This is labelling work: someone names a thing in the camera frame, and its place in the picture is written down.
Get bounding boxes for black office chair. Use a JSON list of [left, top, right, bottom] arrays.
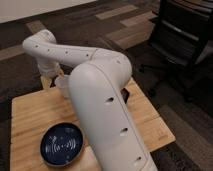
[[140, 0, 213, 102]]

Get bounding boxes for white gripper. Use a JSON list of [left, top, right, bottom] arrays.
[[38, 62, 64, 90]]

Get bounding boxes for dark blue patterned bowl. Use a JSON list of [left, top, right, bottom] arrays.
[[40, 122, 84, 167]]

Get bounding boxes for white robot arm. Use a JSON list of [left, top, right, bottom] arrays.
[[22, 29, 158, 171]]

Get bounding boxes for small black rectangular object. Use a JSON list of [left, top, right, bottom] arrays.
[[121, 88, 130, 103]]

